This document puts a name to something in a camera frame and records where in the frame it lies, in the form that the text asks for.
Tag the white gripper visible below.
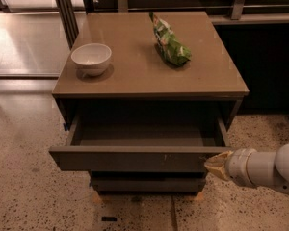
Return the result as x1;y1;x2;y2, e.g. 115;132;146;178
204;149;255;188

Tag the grey top drawer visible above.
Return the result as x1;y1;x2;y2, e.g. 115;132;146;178
49;117;229;173

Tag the grey drawer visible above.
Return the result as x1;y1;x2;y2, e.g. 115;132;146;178
91;177;206;193
49;117;229;173

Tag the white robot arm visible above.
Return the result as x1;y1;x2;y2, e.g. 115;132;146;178
204;143;289;195

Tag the brown drawer cabinet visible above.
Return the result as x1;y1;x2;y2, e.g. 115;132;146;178
52;12;249;180

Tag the grey bottom drawer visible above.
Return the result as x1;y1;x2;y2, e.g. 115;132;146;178
91;177;206;193

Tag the green chip bag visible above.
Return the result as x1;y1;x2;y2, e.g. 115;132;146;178
149;12;192;67

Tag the black tape floor marker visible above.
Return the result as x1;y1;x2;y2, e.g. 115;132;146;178
101;217;117;222

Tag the metal shelf rack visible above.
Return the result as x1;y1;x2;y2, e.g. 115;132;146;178
56;0;289;42

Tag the white ceramic bowl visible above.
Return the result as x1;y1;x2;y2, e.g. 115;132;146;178
71;43;112;76

